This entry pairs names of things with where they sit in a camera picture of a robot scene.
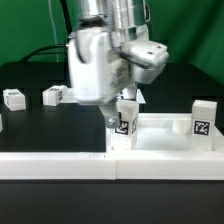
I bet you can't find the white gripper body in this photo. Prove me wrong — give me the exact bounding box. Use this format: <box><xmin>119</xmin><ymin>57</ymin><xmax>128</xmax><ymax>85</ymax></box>
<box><xmin>68</xmin><ymin>25</ymin><xmax>169</xmax><ymax>105</ymax></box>

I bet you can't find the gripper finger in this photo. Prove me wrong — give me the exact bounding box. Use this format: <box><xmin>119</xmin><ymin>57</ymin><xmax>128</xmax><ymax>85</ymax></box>
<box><xmin>99</xmin><ymin>103</ymin><xmax>120</xmax><ymax>129</ymax></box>

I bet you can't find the white square table top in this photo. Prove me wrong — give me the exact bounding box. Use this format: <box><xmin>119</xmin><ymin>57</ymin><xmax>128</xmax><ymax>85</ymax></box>
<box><xmin>106</xmin><ymin>113</ymin><xmax>224</xmax><ymax>153</ymax></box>

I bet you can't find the fiducial marker sheet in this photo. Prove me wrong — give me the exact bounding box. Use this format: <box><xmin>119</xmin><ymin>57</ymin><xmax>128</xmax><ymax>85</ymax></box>
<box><xmin>61</xmin><ymin>87</ymin><xmax>146</xmax><ymax>104</ymax></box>

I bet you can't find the white front fence bar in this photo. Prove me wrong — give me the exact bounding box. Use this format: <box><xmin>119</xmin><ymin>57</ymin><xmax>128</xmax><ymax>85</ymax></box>
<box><xmin>0</xmin><ymin>152</ymin><xmax>224</xmax><ymax>180</ymax></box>

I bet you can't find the black vertical cable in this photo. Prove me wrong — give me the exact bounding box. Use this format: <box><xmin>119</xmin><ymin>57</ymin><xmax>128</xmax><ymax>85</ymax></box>
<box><xmin>59</xmin><ymin>0</ymin><xmax>75</xmax><ymax>36</ymax></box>

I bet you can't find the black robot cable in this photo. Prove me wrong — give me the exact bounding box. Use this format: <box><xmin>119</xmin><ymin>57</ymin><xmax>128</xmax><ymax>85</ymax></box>
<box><xmin>19</xmin><ymin>42</ymin><xmax>73</xmax><ymax>64</ymax></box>

